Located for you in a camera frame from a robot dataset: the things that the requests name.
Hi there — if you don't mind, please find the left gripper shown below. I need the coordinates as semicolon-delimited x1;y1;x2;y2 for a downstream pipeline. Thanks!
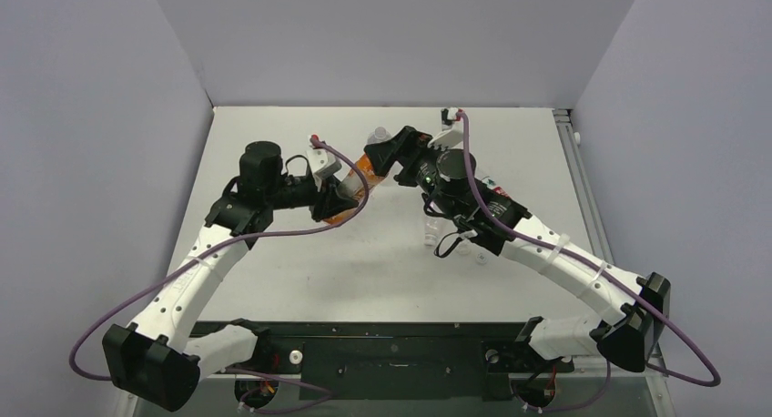
266;173;359;222

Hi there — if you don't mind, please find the clear blue-label bottle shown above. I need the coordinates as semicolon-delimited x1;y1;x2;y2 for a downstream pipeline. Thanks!
367;127;392;145

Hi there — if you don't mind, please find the orange tea bottle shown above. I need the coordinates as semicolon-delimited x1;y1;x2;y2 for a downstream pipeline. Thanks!
324;154;385;224

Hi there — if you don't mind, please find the clear crushed bottle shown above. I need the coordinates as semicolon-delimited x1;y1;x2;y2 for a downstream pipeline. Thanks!
423;217;446;248

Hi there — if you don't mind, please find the red-cap water bottle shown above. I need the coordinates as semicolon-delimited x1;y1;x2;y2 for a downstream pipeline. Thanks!
475;169;510;198

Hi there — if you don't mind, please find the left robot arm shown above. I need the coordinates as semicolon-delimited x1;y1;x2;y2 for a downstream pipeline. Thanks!
102;136;366;412

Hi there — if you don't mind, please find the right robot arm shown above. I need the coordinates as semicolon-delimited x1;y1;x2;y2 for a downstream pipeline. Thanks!
364;127;670;372

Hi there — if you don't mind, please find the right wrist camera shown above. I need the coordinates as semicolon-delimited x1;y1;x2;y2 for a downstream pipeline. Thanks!
428;107;465;150

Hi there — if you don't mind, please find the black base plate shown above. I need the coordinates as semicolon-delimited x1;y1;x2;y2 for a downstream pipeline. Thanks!
231;319;574;402

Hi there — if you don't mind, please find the aluminium frame rail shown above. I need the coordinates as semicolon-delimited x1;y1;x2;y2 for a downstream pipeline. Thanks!
552;107;669;380

